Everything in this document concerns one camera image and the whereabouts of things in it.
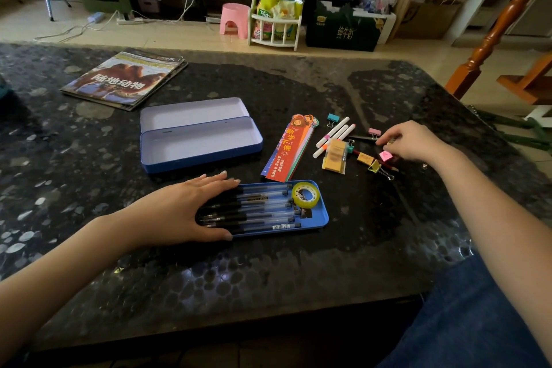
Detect open blue tin pencil case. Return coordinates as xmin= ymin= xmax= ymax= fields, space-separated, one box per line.
xmin=139 ymin=97 xmax=264 ymax=175

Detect person's right hand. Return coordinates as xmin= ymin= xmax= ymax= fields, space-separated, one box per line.
xmin=375 ymin=120 xmax=450 ymax=166

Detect red pencil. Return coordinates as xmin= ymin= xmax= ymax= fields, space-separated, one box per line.
xmin=353 ymin=149 xmax=400 ymax=173

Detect person's left hand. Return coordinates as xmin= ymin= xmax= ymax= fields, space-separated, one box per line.
xmin=113 ymin=171 xmax=241 ymax=250

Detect wooden stair baluster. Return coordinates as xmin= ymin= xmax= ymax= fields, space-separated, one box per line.
xmin=444 ymin=0 xmax=552 ymax=100

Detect blue pen tray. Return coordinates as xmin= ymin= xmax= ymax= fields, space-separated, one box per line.
xmin=196 ymin=180 xmax=329 ymax=238

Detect white storage rack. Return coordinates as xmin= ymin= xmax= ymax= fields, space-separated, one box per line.
xmin=248 ymin=0 xmax=324 ymax=53

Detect wooden stair step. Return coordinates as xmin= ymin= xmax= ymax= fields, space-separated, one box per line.
xmin=496 ymin=53 xmax=552 ymax=106

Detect white box of clutter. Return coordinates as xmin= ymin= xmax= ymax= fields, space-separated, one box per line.
xmin=354 ymin=0 xmax=397 ymax=46

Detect white marker pen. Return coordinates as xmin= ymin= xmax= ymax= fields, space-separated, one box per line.
xmin=312 ymin=124 xmax=357 ymax=159
xmin=321 ymin=124 xmax=351 ymax=146
xmin=316 ymin=117 xmax=350 ymax=149

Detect white cable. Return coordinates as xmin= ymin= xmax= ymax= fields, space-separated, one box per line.
xmin=34 ymin=0 xmax=196 ymax=43

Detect dark green carton box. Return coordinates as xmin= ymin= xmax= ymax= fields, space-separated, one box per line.
xmin=305 ymin=0 xmax=385 ymax=53

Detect pink plastic stool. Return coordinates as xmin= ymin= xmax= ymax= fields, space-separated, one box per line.
xmin=218 ymin=3 xmax=252 ymax=40

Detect white yellow snack bag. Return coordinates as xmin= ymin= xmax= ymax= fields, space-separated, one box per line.
xmin=271 ymin=0 xmax=304 ymax=41

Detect yellow tape roll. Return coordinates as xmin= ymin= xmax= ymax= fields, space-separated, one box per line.
xmin=292 ymin=182 xmax=321 ymax=210

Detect green sticks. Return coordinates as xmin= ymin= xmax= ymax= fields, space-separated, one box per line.
xmin=472 ymin=108 xmax=552 ymax=152

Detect person's right forearm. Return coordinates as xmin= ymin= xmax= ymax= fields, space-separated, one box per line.
xmin=431 ymin=141 xmax=552 ymax=362

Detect person's left forearm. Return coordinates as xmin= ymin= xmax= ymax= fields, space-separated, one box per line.
xmin=0 ymin=214 xmax=123 ymax=365

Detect row of black gel pens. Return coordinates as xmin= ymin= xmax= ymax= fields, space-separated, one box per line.
xmin=198 ymin=184 xmax=302 ymax=235

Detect person's blue jeans leg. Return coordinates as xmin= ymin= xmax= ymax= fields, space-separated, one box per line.
xmin=376 ymin=251 xmax=552 ymax=368

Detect stack of colourful bookmarks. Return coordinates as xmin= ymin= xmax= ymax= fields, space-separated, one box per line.
xmin=260 ymin=114 xmax=320 ymax=183

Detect pack of yellow sticky notes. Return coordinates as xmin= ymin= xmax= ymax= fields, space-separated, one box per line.
xmin=321 ymin=139 xmax=348 ymax=175

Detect yellow binder clip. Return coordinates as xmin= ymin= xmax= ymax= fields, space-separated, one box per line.
xmin=367 ymin=160 xmax=395 ymax=181

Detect stack of animal magazines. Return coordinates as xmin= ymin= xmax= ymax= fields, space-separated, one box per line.
xmin=60 ymin=50 xmax=189 ymax=112

